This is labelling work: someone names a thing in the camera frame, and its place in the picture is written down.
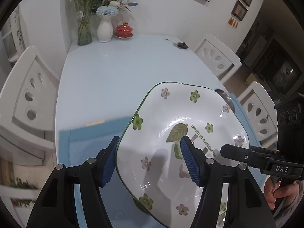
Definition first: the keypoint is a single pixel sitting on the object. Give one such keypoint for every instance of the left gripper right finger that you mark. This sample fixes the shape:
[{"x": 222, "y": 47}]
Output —
[{"x": 195, "y": 161}]

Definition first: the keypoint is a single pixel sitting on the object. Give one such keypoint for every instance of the white chair near right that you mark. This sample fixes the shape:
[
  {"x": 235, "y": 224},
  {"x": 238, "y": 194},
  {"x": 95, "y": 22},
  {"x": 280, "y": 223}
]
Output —
[{"x": 260, "y": 109}]

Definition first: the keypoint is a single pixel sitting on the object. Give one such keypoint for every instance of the white chair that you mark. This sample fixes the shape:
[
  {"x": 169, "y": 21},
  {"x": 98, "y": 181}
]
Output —
[
  {"x": 28, "y": 105},
  {"x": 260, "y": 109},
  {"x": 218, "y": 57}
]

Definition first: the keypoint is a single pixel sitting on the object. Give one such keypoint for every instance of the small black lid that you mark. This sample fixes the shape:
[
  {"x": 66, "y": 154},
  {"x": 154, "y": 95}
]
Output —
[{"x": 182, "y": 45}]

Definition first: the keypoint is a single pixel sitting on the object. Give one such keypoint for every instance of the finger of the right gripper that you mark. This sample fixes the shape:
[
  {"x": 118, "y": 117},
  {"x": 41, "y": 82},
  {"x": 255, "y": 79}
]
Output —
[
  {"x": 260, "y": 149},
  {"x": 253, "y": 159}
]

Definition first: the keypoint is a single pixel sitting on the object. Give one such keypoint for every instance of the hexagonal green flower plate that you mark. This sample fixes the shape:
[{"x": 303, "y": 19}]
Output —
[{"x": 222, "y": 212}]

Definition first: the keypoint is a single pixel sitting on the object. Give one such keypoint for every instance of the person's right hand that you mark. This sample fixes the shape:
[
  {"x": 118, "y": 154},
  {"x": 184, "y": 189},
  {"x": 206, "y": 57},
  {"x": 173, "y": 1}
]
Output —
[{"x": 289, "y": 192}]

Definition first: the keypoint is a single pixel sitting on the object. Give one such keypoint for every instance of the green glass vase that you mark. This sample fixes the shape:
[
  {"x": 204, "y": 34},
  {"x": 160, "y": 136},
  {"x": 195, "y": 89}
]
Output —
[{"x": 83, "y": 15}]

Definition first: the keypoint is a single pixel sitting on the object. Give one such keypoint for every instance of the white ribbed vase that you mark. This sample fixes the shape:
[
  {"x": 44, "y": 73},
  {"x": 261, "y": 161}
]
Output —
[{"x": 105, "y": 29}]

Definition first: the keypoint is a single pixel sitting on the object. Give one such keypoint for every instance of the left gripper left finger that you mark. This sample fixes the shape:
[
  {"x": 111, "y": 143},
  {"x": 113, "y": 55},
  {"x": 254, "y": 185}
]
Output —
[{"x": 107, "y": 162}]

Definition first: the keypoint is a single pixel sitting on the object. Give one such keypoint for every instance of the white chair far left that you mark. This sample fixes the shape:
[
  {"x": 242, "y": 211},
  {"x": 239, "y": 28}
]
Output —
[{"x": 28, "y": 105}]

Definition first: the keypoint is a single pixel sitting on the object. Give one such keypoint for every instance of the blue steel bowl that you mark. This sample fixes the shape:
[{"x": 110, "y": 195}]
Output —
[{"x": 227, "y": 98}]

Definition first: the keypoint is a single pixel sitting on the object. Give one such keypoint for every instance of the white chair far right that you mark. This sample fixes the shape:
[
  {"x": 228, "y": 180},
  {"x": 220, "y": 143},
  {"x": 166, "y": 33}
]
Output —
[{"x": 218, "y": 57}]

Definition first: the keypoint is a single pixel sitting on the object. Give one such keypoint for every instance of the red lidded teacup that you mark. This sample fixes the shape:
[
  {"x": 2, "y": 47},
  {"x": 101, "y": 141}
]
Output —
[{"x": 124, "y": 31}]

